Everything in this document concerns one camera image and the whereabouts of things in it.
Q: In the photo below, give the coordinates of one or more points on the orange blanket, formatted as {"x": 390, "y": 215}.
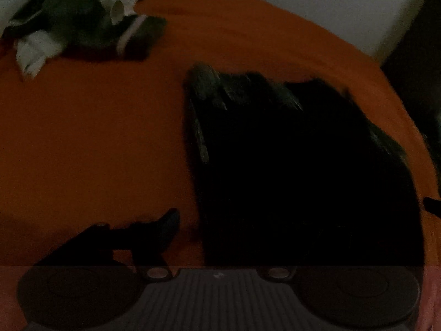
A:
{"x": 103, "y": 138}

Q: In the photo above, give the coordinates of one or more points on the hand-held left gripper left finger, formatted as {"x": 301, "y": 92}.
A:
{"x": 169, "y": 227}

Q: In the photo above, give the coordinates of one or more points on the black printed garment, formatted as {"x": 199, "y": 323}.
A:
{"x": 296, "y": 179}

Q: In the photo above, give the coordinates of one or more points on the white cloth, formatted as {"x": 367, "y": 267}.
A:
{"x": 36, "y": 51}
{"x": 115, "y": 5}

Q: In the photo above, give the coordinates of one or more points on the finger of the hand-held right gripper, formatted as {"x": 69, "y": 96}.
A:
{"x": 432, "y": 204}

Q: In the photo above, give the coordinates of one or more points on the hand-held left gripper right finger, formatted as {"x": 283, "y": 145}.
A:
{"x": 275, "y": 273}

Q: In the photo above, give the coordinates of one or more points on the dark wooden furniture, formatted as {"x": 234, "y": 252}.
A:
{"x": 417, "y": 41}

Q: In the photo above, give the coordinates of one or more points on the dark green garment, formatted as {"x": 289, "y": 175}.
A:
{"x": 75, "y": 17}

